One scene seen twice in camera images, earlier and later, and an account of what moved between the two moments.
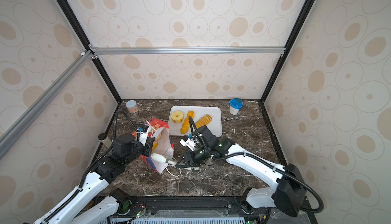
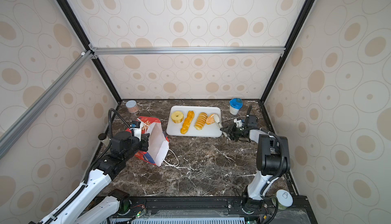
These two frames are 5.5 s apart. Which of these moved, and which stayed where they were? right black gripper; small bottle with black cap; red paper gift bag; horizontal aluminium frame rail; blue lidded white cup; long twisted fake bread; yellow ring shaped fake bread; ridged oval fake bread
Moved: ridged oval fake bread; right black gripper; red paper gift bag
Stayed: small bottle with black cap; horizontal aluminium frame rail; yellow ring shaped fake bread; blue lidded white cup; long twisted fake bread
